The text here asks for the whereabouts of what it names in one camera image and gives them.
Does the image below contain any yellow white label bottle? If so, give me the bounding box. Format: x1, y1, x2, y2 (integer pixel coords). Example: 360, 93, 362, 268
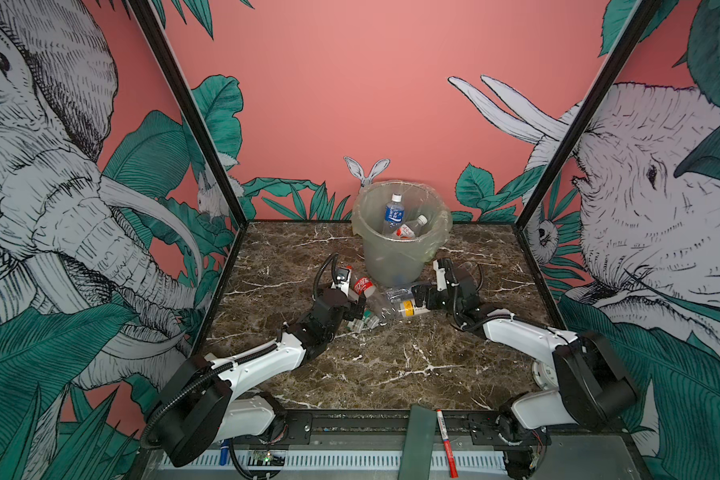
396, 299, 430, 319

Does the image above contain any translucent green bin liner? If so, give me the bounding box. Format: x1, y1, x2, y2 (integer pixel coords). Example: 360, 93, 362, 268
351, 180, 453, 263

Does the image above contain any blue label crushed bottle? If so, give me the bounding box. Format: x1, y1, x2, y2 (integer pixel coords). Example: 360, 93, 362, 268
382, 194, 405, 236

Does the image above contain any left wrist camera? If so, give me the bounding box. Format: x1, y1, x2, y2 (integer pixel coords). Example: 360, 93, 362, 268
332, 267, 353, 297

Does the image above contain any green tape strip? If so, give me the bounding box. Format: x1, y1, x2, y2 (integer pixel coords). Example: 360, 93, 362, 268
398, 405, 437, 480

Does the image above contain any red label cola bottle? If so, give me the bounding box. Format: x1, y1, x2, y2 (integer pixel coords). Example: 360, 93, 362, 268
346, 266, 376, 301

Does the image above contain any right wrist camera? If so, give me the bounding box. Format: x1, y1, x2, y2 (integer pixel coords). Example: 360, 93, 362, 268
433, 259, 448, 291

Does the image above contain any blue marker pen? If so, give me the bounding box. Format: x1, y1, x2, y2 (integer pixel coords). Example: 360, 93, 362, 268
219, 440, 229, 466

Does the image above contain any grey mesh waste bin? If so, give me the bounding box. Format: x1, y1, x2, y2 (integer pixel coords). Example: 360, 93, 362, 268
351, 180, 453, 287

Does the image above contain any clear bottle white cap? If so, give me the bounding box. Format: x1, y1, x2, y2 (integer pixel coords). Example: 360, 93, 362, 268
385, 285, 415, 304

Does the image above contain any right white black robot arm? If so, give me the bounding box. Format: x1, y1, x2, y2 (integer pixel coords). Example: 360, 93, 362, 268
404, 258, 638, 445

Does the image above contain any green label clear bottle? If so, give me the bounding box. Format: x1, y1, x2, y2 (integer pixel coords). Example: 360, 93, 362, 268
347, 310, 381, 333

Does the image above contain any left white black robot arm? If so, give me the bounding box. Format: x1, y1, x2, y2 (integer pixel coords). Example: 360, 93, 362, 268
140, 288, 366, 467

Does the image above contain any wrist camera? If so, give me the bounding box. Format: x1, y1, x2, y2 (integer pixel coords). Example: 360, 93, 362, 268
433, 259, 448, 291
332, 267, 353, 297

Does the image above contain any red white label water bottle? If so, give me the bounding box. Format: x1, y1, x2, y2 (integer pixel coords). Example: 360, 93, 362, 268
394, 215, 429, 240

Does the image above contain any red marker pen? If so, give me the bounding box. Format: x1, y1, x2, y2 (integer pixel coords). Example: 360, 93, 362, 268
436, 409, 459, 479

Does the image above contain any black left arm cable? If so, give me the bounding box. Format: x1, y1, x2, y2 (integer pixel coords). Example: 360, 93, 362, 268
311, 253, 341, 301

